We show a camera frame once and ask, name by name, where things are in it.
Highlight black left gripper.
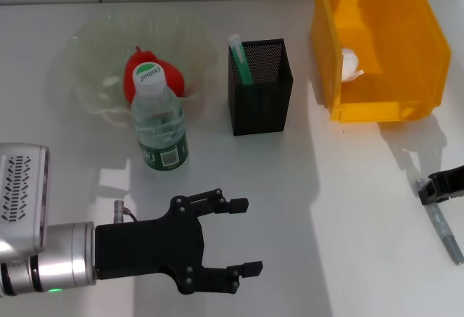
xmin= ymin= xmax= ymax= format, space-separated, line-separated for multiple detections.
xmin=94 ymin=187 xmax=264 ymax=296

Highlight grey pen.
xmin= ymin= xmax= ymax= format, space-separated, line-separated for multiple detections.
xmin=415 ymin=178 xmax=464 ymax=266

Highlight green label water bottle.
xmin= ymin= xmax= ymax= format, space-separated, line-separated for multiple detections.
xmin=129 ymin=60 xmax=191 ymax=173

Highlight white paper ball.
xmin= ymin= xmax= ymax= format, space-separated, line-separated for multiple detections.
xmin=340 ymin=47 xmax=365 ymax=83

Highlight red orange toy fruit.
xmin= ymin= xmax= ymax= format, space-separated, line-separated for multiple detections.
xmin=122 ymin=45 xmax=186 ymax=106

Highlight green utility knife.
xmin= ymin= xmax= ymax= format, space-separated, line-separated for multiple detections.
xmin=227 ymin=33 xmax=255 ymax=87

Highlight black mesh pen holder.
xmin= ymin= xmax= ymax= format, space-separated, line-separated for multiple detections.
xmin=227 ymin=38 xmax=294 ymax=137

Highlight translucent green fruit plate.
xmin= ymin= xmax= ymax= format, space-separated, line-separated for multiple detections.
xmin=46 ymin=1 xmax=219 ymax=126

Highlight yellow plastic bin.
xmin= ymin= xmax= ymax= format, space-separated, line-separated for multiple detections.
xmin=310 ymin=0 xmax=452 ymax=124

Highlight left arm connector cable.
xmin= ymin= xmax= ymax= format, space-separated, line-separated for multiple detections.
xmin=113 ymin=199 xmax=141 ymax=224

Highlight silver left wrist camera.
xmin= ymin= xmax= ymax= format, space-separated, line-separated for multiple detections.
xmin=0 ymin=143 xmax=51 ymax=257

